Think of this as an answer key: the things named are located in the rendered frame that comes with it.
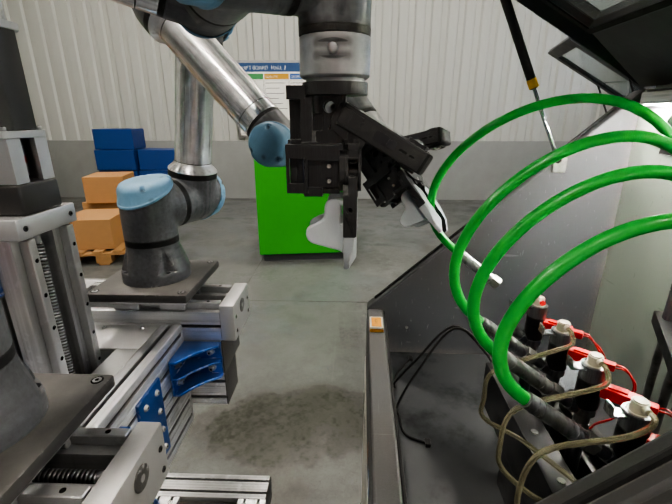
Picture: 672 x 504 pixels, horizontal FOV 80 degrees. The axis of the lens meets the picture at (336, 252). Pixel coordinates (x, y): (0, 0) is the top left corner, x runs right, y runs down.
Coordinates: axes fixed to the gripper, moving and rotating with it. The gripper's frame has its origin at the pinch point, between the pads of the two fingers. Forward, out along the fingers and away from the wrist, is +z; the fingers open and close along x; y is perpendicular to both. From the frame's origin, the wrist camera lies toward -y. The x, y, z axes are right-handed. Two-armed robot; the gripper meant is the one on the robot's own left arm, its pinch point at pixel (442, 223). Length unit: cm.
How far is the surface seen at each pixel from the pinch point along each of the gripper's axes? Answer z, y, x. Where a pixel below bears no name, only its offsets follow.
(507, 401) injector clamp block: 29.3, 6.6, 3.0
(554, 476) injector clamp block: 36.4, 2.8, 14.0
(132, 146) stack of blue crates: -429, 394, -290
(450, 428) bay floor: 32.1, 22.7, -6.7
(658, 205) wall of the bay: 16.0, -28.3, -28.3
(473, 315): 14.9, -2.4, 21.7
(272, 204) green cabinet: -155, 182, -228
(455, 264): 8.5, -2.3, 16.0
